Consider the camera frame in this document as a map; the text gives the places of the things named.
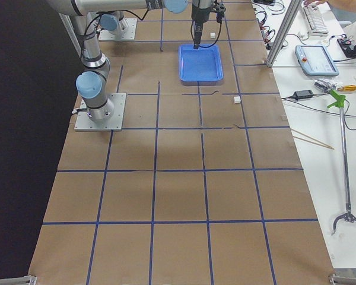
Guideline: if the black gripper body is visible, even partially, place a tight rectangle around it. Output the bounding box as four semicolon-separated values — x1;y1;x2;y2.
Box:
191;0;211;24

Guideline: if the blue plastic tray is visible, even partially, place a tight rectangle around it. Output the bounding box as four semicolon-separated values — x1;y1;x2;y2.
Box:
178;44;224;86

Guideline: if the person hand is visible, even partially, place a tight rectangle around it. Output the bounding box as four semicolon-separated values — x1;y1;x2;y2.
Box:
303;0;327;6

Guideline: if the white keyboard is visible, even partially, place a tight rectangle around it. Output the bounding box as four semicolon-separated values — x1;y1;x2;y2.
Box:
301;4;329;36

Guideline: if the robot teach pendant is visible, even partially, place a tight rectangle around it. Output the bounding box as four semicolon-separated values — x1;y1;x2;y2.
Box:
295;45;339;77

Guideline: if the black power adapter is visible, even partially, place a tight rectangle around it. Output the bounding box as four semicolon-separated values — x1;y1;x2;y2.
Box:
293;90;314;100

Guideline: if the bag of black parts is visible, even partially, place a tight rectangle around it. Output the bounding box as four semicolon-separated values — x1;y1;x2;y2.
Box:
314;78;343;92

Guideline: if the wooden chopstick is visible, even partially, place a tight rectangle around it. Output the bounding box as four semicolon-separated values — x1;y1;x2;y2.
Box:
290;128;327;144
293;136;334;150

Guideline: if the brown paper table cover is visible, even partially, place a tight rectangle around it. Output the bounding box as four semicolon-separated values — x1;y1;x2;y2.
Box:
29;1;332;284

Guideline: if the yellow black tool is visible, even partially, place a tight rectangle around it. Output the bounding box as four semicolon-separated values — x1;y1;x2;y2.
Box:
337;85;356;92

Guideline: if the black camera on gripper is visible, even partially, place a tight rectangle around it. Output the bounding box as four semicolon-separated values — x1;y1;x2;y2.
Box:
211;1;226;24

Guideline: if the aluminium frame post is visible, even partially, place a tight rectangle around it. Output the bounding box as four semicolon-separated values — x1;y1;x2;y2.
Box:
266;0;302;68

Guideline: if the green handled reacher grabber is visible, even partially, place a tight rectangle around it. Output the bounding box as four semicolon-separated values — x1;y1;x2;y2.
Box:
328;90;356;234

